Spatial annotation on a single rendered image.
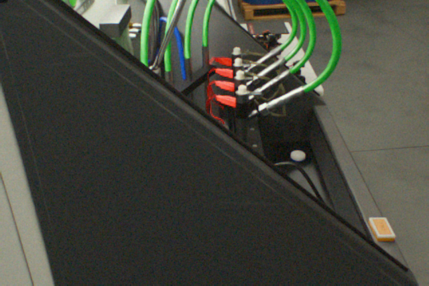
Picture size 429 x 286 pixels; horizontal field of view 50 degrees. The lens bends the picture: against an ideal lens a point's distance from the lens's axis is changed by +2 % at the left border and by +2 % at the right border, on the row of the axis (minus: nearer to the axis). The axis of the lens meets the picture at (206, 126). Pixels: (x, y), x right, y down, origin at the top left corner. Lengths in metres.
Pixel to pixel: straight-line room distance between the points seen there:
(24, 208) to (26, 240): 0.06
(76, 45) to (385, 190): 2.29
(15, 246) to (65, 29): 0.36
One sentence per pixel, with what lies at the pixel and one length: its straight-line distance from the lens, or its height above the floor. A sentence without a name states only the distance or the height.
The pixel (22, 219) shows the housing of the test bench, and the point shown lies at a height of 1.10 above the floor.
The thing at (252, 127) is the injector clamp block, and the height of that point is 0.98.
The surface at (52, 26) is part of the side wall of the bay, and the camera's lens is 0.57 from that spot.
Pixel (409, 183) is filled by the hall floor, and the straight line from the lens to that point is 2.79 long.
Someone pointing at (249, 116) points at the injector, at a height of 1.08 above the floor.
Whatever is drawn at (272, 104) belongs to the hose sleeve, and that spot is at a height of 1.16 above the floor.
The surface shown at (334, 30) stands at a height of 1.31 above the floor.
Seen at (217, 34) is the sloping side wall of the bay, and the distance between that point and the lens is 1.24.
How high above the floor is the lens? 1.53
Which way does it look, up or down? 29 degrees down
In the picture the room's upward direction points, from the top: 2 degrees counter-clockwise
